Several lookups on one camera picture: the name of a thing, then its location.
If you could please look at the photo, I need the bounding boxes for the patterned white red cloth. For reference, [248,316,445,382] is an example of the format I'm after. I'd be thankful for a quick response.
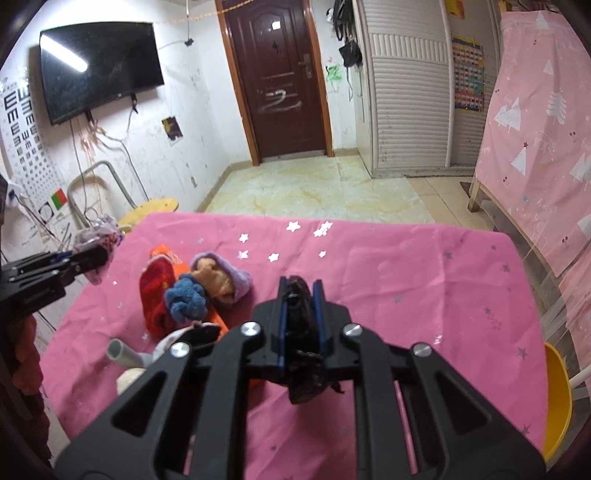
[72,214,124,285]

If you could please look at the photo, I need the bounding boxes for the black white sock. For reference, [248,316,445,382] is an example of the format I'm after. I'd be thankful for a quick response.
[283,276,344,405]

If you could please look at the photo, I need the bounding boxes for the purple orange sock bundle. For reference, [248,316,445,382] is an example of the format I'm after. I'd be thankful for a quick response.
[189,252,252,305]

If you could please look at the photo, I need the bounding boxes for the blue yarn ball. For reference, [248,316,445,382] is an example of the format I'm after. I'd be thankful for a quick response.
[164,273,208,324]

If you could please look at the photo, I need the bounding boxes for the orange carton box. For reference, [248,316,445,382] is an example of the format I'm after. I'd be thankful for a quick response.
[139,244,228,340]

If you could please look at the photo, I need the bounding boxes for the pale green cup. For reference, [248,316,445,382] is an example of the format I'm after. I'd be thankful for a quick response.
[106,338,152,369]

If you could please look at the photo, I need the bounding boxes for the cream cloth bundle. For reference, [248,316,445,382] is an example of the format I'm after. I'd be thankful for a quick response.
[115,368,145,396]

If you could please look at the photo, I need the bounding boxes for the red knitted sock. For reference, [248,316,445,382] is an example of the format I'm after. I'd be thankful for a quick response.
[139,255,180,341]

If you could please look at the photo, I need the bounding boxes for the red fleece sleeve forearm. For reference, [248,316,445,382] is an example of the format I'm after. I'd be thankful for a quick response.
[1,315,52,478]

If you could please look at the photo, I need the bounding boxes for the yellow trash bin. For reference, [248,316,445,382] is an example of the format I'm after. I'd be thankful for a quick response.
[542,343,573,463]

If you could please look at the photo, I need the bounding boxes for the yellow wooden chair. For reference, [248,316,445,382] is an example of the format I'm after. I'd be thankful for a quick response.
[66,160,179,232]

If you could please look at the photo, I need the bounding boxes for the eye chart poster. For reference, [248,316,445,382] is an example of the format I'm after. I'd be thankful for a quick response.
[1,79,67,224]

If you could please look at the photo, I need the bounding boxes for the pink star tablecloth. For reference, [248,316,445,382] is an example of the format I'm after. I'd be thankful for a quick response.
[42,214,547,479]

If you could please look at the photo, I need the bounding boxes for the white metal chair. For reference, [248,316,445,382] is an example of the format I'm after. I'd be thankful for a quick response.
[569,365,591,389]

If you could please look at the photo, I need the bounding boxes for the pink tree pattern curtain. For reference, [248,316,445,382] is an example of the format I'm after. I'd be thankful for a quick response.
[476,11,590,366]

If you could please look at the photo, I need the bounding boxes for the dark brown door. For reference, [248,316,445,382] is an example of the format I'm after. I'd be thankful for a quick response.
[215,1,335,166]

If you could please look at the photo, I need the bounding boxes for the white louvered wardrobe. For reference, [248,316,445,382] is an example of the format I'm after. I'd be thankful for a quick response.
[353,1,501,178]

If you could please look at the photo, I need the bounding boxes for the black hanging bags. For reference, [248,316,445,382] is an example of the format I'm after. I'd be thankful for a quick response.
[329,0,363,68]

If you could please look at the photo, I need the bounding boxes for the black wall television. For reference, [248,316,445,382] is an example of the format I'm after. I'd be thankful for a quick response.
[39,22,164,125]

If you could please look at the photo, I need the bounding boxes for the colourful wall chart poster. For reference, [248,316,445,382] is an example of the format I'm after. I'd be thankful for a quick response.
[452,36,485,112]

